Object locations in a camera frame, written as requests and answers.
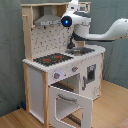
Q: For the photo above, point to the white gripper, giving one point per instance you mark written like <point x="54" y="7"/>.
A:
<point x="73" y="5"/>

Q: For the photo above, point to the grey toy sink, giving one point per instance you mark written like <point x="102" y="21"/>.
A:
<point x="79" y="51"/>

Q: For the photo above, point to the white oven door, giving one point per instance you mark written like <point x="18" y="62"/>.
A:
<point x="62" y="103"/>

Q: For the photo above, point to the grey range hood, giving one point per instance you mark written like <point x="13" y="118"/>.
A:
<point x="48" y="17"/>

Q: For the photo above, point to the grey fridge door handle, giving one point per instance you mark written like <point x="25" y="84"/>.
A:
<point x="84" y="83"/>

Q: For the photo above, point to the wooden toy kitchen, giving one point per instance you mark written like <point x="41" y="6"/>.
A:
<point x="62" y="75"/>

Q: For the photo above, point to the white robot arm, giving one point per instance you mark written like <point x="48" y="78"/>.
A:
<point x="81" y="20"/>

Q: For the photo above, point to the black toy faucet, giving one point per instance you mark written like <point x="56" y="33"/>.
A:
<point x="71" y="45"/>

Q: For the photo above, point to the stove knob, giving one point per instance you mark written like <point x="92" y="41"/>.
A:
<point x="56" y="75"/>
<point x="74" y="69"/>

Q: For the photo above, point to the black toy stovetop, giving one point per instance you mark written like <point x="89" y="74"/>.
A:
<point x="52" y="59"/>

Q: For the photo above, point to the left stove knob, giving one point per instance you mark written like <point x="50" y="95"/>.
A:
<point x="56" y="75"/>

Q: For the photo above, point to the right stove knob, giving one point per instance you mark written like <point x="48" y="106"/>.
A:
<point x="74" y="69"/>

